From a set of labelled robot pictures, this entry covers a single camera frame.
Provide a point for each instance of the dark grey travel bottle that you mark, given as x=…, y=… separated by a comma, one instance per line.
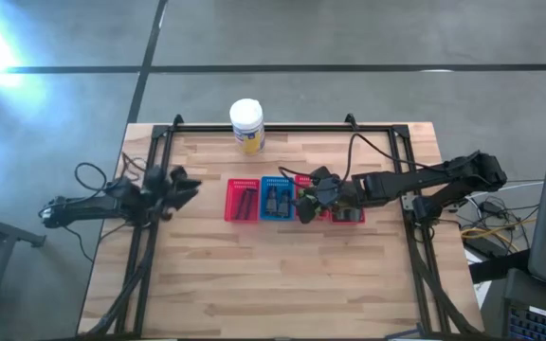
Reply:
x=354, y=214
x=341, y=214

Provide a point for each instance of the dark tube with barcode label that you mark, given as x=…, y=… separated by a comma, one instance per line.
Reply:
x=246, y=204

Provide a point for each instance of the black power adaptor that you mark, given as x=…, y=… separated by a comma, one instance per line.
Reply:
x=492, y=207

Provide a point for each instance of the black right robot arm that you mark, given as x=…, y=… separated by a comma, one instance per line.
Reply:
x=420, y=182

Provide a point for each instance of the black keyboard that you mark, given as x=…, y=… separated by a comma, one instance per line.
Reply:
x=538, y=324

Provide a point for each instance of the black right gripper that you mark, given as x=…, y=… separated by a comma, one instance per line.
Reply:
x=337, y=192

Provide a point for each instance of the blue plastic basket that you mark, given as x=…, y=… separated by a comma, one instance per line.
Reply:
x=277, y=182

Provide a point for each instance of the green travel bottle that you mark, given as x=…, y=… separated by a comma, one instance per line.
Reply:
x=305, y=194

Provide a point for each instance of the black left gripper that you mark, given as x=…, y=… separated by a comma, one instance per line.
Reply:
x=159, y=189

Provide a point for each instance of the dark blue chrome-capped stick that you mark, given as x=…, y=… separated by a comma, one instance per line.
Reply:
x=284, y=201
x=271, y=201

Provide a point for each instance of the white wipes canister yellow label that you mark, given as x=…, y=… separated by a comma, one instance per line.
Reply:
x=248, y=125

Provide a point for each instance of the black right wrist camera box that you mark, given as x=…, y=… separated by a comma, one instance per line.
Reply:
x=321, y=173

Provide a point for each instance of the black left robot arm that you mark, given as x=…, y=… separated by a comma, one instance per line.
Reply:
x=93, y=206

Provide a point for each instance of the black aluminium table frame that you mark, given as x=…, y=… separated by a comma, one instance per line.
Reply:
x=278, y=128

